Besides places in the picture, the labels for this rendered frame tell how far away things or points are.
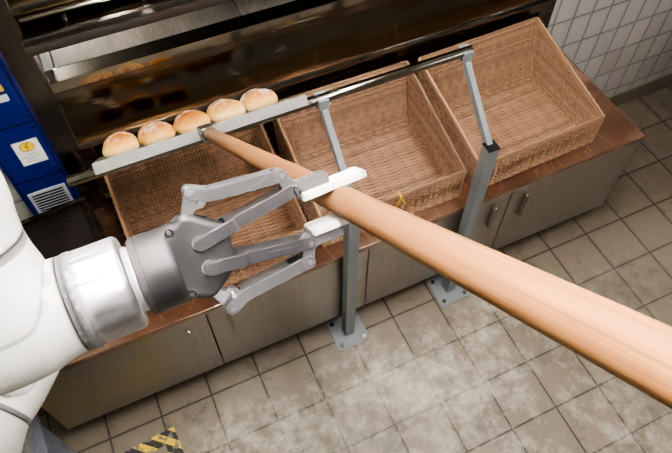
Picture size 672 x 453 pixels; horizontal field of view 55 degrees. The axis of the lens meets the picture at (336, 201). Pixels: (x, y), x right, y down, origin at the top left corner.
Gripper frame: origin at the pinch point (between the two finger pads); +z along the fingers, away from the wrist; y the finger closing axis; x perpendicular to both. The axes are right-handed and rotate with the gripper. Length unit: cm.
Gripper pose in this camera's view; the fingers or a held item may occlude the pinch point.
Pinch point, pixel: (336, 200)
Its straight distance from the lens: 63.9
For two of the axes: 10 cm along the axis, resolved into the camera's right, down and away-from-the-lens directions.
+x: 3.3, 1.7, -9.3
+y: 2.8, 9.2, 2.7
